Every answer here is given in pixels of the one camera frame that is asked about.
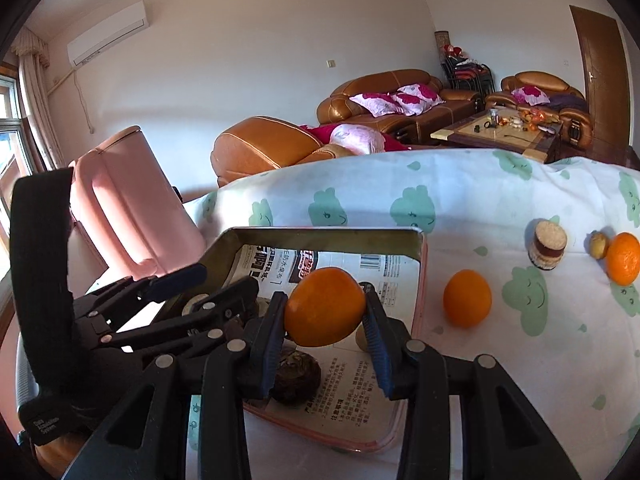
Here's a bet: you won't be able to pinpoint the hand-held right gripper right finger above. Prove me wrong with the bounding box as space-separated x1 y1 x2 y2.
362 282 583 480

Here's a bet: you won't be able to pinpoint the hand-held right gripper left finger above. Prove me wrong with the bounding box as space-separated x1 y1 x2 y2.
60 292 291 480

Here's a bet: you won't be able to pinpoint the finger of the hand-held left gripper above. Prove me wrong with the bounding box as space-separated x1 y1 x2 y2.
99 276 261 357
75 262 208 332

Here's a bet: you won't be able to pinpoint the brown round fruit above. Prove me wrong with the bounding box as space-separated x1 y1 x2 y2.
270 347 322 403

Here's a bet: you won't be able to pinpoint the small orange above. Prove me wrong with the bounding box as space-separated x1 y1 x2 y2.
284 267 367 348

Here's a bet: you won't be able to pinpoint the pink rectangular tin box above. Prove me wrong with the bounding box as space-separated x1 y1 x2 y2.
165 227 428 453

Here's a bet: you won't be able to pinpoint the printed paper liner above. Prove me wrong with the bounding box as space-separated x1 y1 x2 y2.
220 245 421 443

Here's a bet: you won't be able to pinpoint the pink electric kettle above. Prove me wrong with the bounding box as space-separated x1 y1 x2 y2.
67 126 207 281

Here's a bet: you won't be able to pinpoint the large orange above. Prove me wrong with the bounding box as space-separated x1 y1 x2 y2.
605 232 640 286
443 269 493 329

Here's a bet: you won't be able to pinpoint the window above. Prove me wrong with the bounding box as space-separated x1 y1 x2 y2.
0 60 38 241

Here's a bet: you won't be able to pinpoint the beige curtain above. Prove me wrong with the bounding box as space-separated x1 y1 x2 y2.
11 27 66 171

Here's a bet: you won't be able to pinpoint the round layered cake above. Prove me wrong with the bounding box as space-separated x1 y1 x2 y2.
529 218 568 271

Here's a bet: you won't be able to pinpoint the pale pink cushion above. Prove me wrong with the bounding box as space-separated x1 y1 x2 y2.
300 124 406 156

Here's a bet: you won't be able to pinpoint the wooden coffee table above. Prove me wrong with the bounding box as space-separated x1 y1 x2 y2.
431 109 563 163

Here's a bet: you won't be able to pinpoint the white air conditioner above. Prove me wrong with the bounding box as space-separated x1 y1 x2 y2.
66 1 151 68

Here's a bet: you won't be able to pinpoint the small tan fruit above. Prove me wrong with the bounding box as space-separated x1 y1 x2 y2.
589 231 611 261

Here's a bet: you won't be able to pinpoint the long brown leather sofa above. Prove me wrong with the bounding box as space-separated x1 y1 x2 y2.
316 69 481 143

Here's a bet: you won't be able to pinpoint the small items on coffee table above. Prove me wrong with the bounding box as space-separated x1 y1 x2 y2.
472 107 561 133

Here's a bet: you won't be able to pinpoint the stacked dark chairs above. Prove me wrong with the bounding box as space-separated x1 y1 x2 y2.
440 55 496 93

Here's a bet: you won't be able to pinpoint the small pink floral pillow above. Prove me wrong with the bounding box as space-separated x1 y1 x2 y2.
511 85 551 106

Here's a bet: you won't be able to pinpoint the brown leather armchair dark blanket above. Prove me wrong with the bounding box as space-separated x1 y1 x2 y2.
485 71 596 146

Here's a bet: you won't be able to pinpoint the brown wooden door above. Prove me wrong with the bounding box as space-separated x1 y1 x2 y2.
569 5 633 156

